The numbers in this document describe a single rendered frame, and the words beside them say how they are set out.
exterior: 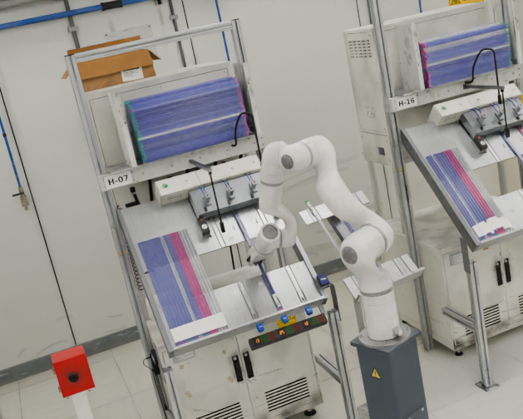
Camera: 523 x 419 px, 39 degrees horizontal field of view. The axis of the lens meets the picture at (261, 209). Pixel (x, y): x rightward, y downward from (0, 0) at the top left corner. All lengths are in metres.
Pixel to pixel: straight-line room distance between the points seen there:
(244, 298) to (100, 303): 1.99
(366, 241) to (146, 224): 1.11
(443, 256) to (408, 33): 1.10
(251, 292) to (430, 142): 1.24
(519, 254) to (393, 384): 1.51
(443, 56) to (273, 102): 1.57
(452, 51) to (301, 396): 1.83
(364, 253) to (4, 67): 2.78
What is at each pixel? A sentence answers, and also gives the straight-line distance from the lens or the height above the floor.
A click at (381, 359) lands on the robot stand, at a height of 0.65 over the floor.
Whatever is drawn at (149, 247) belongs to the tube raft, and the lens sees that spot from 3.17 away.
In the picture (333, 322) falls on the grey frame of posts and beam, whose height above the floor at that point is 0.59.
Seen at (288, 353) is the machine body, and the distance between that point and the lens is 3.49.
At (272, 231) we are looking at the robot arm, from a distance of 2.86.
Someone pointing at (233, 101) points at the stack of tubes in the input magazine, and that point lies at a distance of 3.29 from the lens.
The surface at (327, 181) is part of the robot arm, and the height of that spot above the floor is 1.30.
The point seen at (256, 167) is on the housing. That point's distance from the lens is 3.34.
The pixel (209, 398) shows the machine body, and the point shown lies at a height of 0.30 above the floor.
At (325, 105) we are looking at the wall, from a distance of 5.13.
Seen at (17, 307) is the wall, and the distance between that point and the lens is 4.87.
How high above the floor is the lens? 1.92
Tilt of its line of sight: 15 degrees down
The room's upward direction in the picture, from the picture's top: 12 degrees counter-clockwise
